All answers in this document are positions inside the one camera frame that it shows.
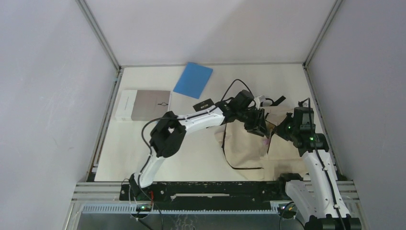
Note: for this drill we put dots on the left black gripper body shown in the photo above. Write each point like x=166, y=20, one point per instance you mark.
x=244, y=115

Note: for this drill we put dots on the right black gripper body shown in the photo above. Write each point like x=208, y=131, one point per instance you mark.
x=287, y=128

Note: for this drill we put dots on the beige canvas student bag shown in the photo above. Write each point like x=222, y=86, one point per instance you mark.
x=248, y=156

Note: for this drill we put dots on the black booklet with gold emblem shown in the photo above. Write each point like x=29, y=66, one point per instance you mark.
x=204, y=105

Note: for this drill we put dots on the pink translucent tube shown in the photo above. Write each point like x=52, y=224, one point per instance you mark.
x=266, y=141

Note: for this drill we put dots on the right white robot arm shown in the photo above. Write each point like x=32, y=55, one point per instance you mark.
x=324, y=208

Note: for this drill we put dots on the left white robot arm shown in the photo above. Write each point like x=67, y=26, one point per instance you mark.
x=164, y=136

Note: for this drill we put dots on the blue notebook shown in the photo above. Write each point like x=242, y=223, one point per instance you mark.
x=193, y=80

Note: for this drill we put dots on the grey and white book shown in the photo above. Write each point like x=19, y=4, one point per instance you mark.
x=142, y=105

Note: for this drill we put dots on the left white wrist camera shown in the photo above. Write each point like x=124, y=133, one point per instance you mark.
x=258, y=100

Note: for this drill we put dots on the black mounting rail base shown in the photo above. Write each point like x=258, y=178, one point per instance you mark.
x=207, y=196

